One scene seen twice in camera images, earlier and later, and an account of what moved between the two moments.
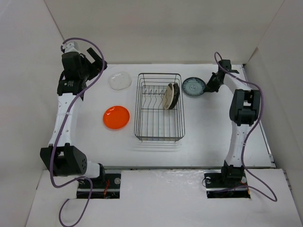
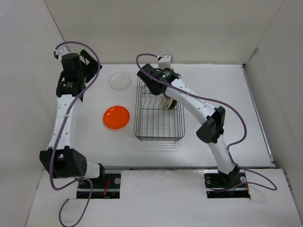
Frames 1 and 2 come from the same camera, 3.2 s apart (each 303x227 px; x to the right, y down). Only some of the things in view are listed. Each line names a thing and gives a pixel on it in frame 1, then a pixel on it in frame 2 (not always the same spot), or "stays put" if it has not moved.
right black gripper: (210, 88) to (160, 70)
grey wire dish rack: (151, 121) stays put
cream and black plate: (168, 96) stays put
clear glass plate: (120, 80) stays put
